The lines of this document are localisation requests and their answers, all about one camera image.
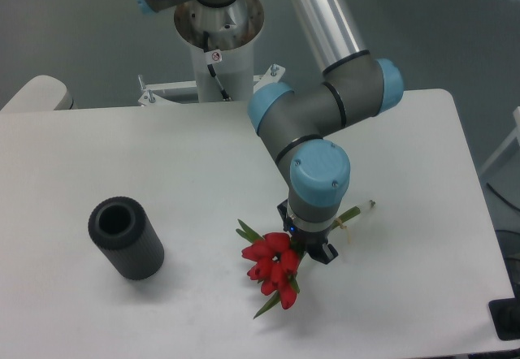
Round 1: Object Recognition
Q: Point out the white chair at left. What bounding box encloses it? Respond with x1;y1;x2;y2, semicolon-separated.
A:
1;75;77;114

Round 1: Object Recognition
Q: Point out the black device at table corner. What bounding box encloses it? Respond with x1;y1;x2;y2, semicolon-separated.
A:
488;298;519;341

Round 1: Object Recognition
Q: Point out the white pedestal base frame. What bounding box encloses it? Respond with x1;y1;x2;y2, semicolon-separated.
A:
137;63;286;106

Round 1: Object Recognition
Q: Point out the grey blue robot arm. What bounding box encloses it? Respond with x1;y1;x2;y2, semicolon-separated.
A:
136;0;404;264

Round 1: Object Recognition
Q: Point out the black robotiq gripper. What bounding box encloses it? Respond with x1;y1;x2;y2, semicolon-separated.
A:
277;200;338;264

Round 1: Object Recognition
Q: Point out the black floor cable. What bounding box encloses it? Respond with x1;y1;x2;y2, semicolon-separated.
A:
486;183;520;207

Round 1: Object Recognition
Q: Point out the white frame at right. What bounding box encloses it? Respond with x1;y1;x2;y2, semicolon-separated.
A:
479;107;519;181

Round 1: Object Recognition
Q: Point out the dark grey ribbed vase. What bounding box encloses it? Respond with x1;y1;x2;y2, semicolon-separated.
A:
88;197;165;280

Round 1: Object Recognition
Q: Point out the red tulip bouquet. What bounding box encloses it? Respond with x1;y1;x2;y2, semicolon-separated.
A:
235;198;377;320

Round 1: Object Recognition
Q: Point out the black pedestal cable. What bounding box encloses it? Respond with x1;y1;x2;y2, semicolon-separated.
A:
201;30;232;102

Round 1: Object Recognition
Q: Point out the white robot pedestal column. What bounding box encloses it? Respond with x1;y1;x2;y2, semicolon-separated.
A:
174;0;264;102

